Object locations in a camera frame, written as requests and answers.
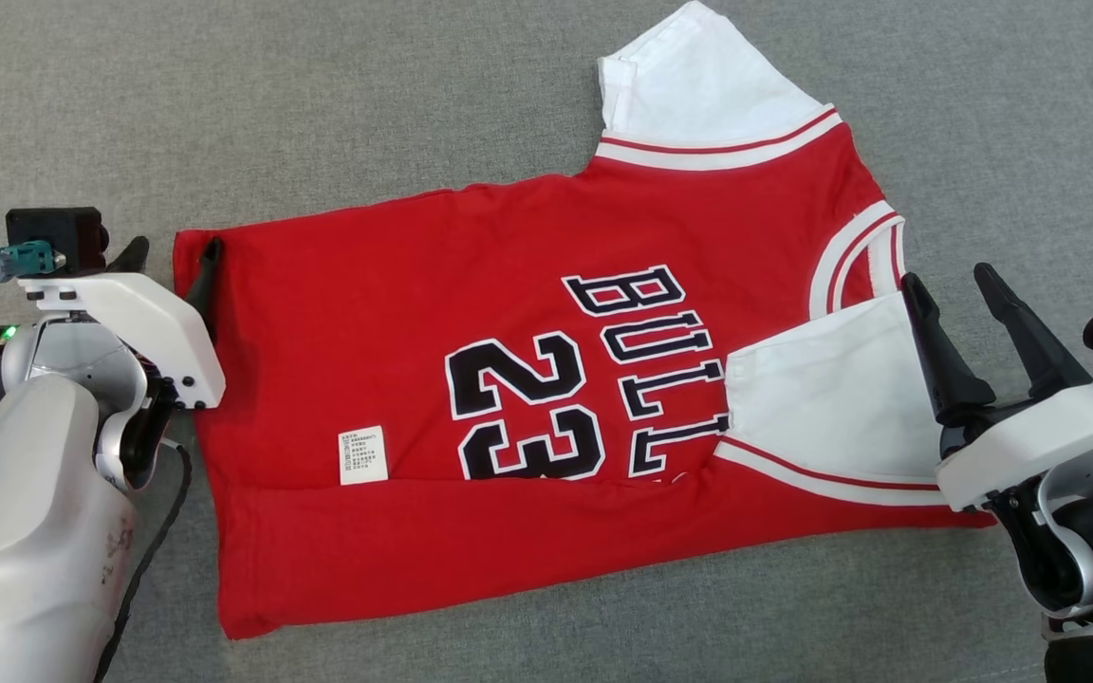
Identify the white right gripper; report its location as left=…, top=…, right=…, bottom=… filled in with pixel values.
left=899, top=262, right=1093, bottom=513

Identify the red white Bulls jersey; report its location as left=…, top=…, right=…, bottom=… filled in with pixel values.
left=171, top=0, right=1000, bottom=642

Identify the black left cable teal plug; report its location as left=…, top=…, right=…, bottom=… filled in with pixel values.
left=0, top=241, right=195, bottom=683

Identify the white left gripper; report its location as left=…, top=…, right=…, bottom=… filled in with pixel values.
left=18, top=236, right=228, bottom=412

